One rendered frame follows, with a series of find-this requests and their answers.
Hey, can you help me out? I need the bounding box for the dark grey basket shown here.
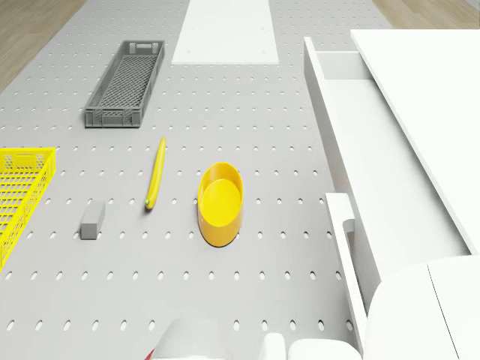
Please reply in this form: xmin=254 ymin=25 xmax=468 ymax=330
xmin=84 ymin=40 xmax=166 ymax=130

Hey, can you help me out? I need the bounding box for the white cabinet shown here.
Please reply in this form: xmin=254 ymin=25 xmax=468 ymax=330
xmin=350 ymin=28 xmax=480 ymax=260

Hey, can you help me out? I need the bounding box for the yellow bowl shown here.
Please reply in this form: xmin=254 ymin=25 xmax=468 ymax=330
xmin=197 ymin=161 xmax=245 ymax=248

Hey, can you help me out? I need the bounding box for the grey cube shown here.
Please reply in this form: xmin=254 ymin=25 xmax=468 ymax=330
xmin=80 ymin=200 xmax=107 ymax=241

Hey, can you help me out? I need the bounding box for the banana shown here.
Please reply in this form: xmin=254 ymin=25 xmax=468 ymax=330
xmin=144 ymin=136 xmax=167 ymax=212

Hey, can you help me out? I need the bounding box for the yellow basket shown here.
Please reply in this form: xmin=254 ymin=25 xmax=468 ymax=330
xmin=0 ymin=147 xmax=57 ymax=269

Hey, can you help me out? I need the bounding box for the white drawer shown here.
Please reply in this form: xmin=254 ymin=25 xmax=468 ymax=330
xmin=303 ymin=36 xmax=474 ymax=357

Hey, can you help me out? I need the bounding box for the white board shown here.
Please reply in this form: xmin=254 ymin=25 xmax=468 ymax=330
xmin=171 ymin=0 xmax=281 ymax=66

